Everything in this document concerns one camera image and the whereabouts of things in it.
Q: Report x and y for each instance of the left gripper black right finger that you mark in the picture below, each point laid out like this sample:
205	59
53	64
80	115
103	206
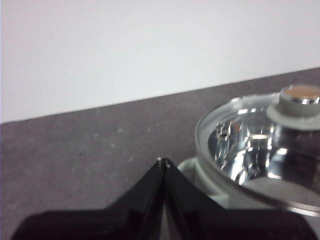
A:
212	225

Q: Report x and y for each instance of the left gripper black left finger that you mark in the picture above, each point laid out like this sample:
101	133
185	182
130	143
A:
112	222

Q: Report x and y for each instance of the glass lid with green knob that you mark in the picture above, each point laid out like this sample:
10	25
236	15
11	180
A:
250	140

